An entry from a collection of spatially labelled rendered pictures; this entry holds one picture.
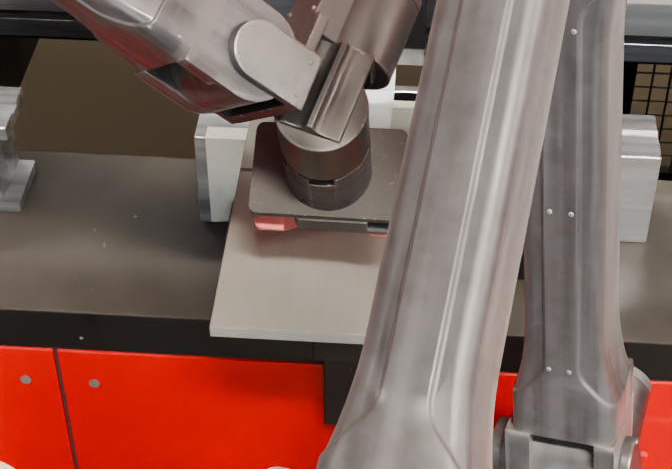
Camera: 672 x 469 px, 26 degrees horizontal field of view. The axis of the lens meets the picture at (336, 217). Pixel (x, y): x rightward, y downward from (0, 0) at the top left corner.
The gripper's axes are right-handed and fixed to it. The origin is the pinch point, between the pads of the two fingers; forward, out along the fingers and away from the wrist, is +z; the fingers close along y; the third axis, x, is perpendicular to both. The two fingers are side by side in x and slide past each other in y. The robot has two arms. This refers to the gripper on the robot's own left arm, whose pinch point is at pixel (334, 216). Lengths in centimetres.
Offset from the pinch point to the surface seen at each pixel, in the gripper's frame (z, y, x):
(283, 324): -1.1, 2.9, 8.6
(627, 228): 20.6, -23.8, -7.7
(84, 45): 173, 67, -94
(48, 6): 30, 32, -31
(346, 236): 3.6, -0.7, 0.3
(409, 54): 8.7, -4.4, -17.4
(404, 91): 12.8, -4.1, -15.9
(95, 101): 163, 61, -78
